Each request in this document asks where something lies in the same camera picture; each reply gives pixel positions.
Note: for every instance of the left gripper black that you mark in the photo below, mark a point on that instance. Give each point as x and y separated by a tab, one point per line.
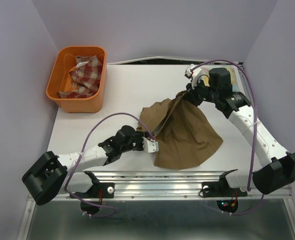
139	134

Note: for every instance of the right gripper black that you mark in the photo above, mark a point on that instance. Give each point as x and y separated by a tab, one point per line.
191	94

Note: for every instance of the pastel floral skirt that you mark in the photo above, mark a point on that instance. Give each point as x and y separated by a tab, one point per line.
233	76

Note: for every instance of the khaki brown skirt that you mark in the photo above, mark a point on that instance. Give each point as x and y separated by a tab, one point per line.
185	137

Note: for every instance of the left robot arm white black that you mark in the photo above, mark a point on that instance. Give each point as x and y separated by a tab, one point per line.
53	174

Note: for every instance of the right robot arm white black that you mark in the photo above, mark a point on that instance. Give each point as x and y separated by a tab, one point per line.
277	164

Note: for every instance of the white patterned garment in basket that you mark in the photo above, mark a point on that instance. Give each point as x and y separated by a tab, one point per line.
85	74

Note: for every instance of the orange plastic basket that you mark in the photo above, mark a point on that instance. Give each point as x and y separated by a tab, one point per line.
58	81

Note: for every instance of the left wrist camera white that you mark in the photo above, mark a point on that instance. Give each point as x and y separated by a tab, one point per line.
150	146

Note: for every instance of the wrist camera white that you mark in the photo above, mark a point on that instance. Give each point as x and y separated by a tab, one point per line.
198	77
150	146

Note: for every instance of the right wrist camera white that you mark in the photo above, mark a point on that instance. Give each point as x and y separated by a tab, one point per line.
198	77

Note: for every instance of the aluminium right side rail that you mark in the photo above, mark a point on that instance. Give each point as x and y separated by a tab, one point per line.
250	100

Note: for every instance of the aluminium front rail frame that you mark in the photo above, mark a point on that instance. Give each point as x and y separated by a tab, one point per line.
160	185

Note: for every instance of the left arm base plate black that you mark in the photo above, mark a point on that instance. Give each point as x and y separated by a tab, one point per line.
102	190

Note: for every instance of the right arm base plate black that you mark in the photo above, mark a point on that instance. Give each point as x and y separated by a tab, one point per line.
220	189

